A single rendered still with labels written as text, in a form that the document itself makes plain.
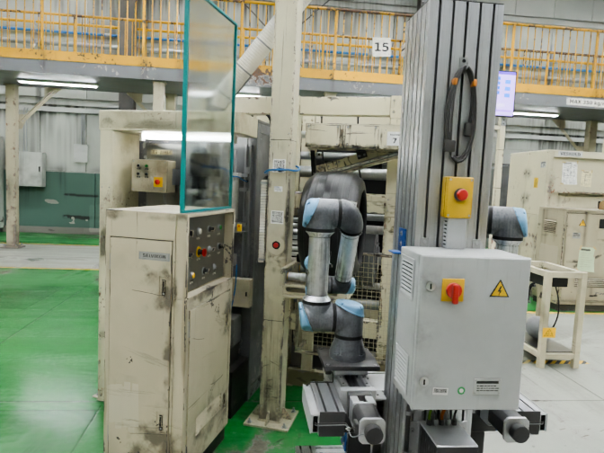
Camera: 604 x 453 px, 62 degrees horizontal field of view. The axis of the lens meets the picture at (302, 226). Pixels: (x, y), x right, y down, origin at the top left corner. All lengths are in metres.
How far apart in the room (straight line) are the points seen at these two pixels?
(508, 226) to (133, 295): 1.60
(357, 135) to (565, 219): 4.21
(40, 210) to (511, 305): 11.90
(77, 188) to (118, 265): 10.23
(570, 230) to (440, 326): 5.37
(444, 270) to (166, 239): 1.22
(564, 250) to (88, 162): 9.86
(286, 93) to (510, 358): 1.84
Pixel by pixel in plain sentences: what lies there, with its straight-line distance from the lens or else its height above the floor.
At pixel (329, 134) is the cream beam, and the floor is 1.72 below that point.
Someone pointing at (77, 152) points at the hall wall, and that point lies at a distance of 12.57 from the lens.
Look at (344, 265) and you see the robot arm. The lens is 2.15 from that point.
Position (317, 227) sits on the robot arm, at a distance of 1.96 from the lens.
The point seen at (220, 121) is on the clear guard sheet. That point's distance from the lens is 2.55.
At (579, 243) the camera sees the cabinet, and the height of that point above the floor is 0.84.
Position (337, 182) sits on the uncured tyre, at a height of 1.43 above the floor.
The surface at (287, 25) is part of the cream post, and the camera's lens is 2.97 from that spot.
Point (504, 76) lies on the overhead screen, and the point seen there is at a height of 2.80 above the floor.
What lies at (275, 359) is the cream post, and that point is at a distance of 3.02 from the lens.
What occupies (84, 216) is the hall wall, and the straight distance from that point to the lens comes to 12.55.
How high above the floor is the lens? 1.43
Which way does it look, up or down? 5 degrees down
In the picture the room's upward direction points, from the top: 3 degrees clockwise
